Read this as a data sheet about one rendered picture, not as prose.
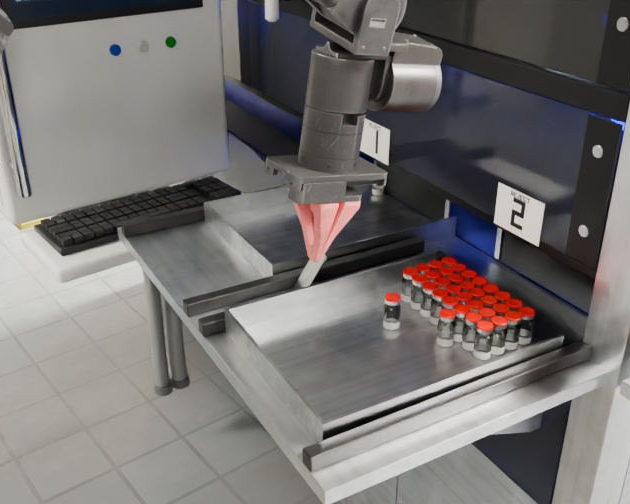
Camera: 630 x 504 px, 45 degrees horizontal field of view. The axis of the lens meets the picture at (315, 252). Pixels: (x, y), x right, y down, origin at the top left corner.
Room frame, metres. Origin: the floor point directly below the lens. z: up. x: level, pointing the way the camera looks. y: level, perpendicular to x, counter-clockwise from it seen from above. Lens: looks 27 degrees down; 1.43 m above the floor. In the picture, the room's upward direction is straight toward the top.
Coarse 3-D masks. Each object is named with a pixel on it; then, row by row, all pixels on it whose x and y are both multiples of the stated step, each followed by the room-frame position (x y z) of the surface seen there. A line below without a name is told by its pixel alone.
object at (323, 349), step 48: (336, 288) 0.92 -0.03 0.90; (384, 288) 0.95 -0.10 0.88; (240, 336) 0.80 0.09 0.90; (288, 336) 0.82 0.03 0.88; (336, 336) 0.82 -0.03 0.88; (384, 336) 0.82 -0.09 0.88; (432, 336) 0.82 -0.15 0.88; (288, 384) 0.68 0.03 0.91; (336, 384) 0.72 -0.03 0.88; (384, 384) 0.72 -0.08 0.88; (432, 384) 0.68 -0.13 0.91; (336, 432) 0.62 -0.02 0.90
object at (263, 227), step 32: (256, 192) 1.23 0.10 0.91; (288, 192) 1.26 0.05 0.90; (384, 192) 1.31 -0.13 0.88; (224, 224) 1.11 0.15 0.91; (256, 224) 1.17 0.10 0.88; (288, 224) 1.17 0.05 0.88; (352, 224) 1.17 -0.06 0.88; (384, 224) 1.17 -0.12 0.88; (416, 224) 1.17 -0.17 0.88; (448, 224) 1.12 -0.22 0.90; (256, 256) 1.01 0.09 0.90; (288, 256) 1.05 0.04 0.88
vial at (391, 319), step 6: (384, 306) 0.85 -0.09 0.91; (390, 306) 0.84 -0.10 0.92; (396, 306) 0.84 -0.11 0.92; (384, 312) 0.85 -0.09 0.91; (390, 312) 0.84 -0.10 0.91; (396, 312) 0.84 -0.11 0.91; (384, 318) 0.84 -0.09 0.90; (390, 318) 0.84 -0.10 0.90; (396, 318) 0.84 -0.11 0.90; (384, 324) 0.84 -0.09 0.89; (390, 324) 0.84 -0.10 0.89; (396, 324) 0.84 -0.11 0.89
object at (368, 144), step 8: (368, 120) 1.22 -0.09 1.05; (368, 128) 1.22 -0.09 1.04; (376, 128) 1.20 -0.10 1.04; (384, 128) 1.18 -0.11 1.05; (368, 136) 1.22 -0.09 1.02; (384, 136) 1.18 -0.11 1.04; (368, 144) 1.22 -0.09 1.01; (384, 144) 1.18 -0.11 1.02; (368, 152) 1.22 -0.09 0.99; (384, 152) 1.18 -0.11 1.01; (384, 160) 1.17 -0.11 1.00
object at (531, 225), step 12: (504, 192) 0.93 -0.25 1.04; (516, 192) 0.91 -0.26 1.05; (504, 204) 0.93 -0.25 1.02; (516, 204) 0.91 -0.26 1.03; (528, 204) 0.89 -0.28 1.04; (540, 204) 0.88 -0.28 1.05; (504, 216) 0.93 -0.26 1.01; (516, 216) 0.91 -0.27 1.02; (528, 216) 0.89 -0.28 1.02; (540, 216) 0.87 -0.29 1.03; (504, 228) 0.92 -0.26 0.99; (516, 228) 0.91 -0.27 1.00; (528, 228) 0.89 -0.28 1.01; (540, 228) 0.87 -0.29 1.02; (528, 240) 0.89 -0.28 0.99
